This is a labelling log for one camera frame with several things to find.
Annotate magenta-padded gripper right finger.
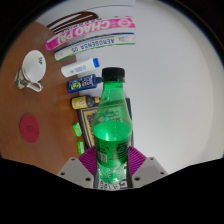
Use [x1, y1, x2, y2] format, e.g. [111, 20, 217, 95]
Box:
[124, 145, 168, 188]

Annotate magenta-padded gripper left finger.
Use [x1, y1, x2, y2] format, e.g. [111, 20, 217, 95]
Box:
[57, 146, 99, 188]

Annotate green plastic drink bottle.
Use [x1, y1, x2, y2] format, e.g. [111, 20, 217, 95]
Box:
[92, 67, 134, 185]

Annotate flat round red coaster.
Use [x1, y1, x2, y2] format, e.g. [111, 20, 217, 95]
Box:
[18, 113, 40, 144]

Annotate yellow bottle with dark cap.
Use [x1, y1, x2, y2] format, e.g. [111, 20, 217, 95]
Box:
[70, 95, 101, 110]

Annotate dark blue pump bottle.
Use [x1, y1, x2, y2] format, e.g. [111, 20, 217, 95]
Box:
[66, 74, 104, 94]

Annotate white bottle with blue cap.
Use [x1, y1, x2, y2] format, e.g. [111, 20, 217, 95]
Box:
[60, 57, 101, 78]

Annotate white patterned ceramic cup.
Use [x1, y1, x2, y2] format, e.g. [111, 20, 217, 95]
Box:
[13, 49, 48, 93]

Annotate white and green shuttlecock tube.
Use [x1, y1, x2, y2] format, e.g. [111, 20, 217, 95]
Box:
[53, 32, 137, 62]

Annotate pink shuttlecock tube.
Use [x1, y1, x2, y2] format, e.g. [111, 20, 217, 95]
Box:
[44, 16, 137, 52]

